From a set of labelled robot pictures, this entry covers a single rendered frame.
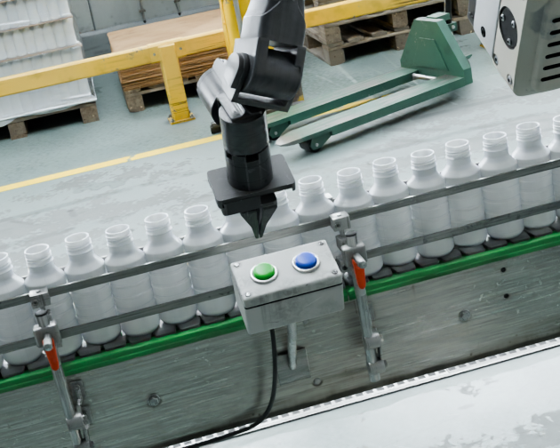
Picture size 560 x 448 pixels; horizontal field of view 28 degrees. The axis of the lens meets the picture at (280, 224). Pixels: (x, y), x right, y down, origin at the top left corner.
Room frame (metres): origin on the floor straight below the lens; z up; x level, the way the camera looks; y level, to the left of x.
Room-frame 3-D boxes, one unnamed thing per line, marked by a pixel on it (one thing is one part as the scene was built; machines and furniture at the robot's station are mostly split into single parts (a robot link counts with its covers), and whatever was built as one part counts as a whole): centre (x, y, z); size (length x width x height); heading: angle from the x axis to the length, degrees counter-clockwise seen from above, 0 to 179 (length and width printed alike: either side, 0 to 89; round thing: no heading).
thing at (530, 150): (1.64, -0.41, 1.08); 0.06 x 0.06 x 0.17
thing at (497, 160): (1.63, -0.35, 1.08); 0.06 x 0.06 x 0.17
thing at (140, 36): (7.44, 0.37, 0.16); 1.23 x 1.02 x 0.31; 8
